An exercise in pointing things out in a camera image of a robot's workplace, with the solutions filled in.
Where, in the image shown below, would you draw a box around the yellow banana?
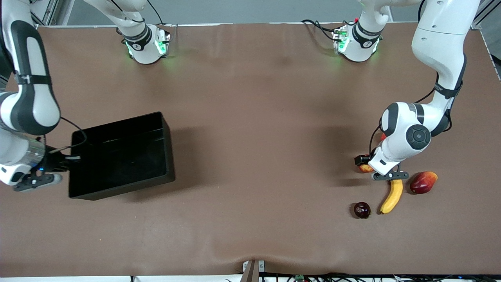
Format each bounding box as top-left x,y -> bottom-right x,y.
379,179 -> 404,215

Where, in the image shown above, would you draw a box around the black plastic box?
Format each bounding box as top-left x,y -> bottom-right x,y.
69,112 -> 176,201

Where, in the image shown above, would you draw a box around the red yellow mango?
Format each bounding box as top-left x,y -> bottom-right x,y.
410,171 -> 438,195

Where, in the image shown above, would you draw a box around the dark purple plum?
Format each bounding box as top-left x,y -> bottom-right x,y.
354,202 -> 371,219

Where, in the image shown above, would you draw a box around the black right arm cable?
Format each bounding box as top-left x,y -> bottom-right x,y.
39,117 -> 87,154

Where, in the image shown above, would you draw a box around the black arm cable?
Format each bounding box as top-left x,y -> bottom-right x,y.
369,72 -> 466,157
39,117 -> 87,154

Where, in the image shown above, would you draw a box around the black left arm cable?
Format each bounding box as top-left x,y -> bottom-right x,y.
369,72 -> 466,157

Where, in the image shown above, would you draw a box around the black left base cables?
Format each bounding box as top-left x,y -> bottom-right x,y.
301,19 -> 345,42

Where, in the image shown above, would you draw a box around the aluminium frame profile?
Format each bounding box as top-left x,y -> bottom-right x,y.
29,0 -> 59,26
472,0 -> 501,30

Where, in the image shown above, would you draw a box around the grey table edge bracket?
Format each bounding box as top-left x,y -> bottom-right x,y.
243,260 -> 265,282

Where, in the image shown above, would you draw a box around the black right base cable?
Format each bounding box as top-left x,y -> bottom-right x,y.
146,0 -> 173,30

